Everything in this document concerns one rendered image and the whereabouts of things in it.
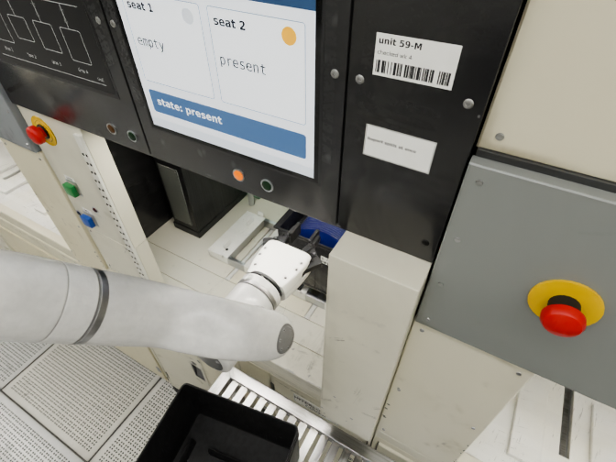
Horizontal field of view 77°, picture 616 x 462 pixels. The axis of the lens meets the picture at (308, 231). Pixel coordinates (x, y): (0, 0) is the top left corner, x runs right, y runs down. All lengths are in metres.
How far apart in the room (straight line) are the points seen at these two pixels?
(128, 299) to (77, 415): 1.64
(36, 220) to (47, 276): 1.18
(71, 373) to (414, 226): 1.98
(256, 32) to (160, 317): 0.36
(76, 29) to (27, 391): 1.86
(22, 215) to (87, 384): 0.88
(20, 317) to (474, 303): 0.49
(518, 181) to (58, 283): 0.46
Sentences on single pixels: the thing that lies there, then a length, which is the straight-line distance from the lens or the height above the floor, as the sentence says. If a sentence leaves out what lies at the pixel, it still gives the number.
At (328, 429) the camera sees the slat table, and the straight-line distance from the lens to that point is 1.06.
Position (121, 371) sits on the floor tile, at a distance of 2.15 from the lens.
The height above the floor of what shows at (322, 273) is 1.02.
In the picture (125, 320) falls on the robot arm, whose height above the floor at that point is 1.37.
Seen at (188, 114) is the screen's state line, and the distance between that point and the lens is 0.59.
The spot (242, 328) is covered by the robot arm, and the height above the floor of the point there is 1.30.
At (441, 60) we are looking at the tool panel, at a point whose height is 1.64.
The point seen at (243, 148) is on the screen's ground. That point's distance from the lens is 0.54.
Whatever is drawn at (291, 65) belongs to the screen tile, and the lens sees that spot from 0.44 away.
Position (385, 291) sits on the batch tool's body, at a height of 1.38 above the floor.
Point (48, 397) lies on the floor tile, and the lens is 2.25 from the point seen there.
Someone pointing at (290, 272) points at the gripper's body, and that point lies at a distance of 0.72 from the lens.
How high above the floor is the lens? 1.77
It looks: 44 degrees down
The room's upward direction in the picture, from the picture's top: straight up
